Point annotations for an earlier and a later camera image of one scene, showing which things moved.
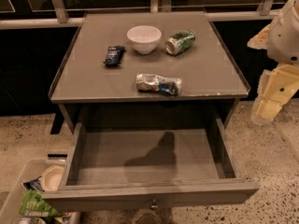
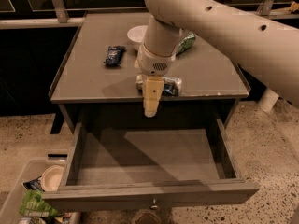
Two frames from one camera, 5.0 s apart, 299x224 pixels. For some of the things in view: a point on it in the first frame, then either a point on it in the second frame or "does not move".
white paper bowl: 51,178 does not move
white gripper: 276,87 -> 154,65
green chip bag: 33,204 does not move
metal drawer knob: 154,205 does not move
